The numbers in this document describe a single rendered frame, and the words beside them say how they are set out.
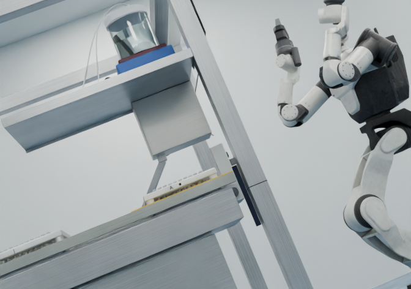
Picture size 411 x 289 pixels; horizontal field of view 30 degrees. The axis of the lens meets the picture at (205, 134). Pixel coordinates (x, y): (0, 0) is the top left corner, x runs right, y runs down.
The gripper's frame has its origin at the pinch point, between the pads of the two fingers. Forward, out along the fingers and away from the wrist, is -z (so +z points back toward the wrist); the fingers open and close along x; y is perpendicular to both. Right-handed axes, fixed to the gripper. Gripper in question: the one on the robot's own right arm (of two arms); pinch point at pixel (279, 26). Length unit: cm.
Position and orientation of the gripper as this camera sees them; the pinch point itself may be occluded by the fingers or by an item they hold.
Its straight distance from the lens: 385.4
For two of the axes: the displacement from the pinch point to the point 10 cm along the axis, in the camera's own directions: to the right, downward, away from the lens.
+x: -3.6, -4.2, -8.3
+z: 1.4, 8.6, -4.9
